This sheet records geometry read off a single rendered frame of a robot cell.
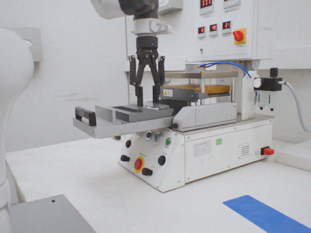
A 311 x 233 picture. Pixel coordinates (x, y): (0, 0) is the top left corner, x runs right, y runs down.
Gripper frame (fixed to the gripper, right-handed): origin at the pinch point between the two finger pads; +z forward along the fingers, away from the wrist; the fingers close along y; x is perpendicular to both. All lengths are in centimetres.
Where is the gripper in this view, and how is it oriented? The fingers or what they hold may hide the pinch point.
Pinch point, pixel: (147, 97)
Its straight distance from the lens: 93.1
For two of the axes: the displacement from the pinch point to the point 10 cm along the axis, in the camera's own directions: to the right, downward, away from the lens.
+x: 5.4, 1.3, -8.3
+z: 0.1, 9.9, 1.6
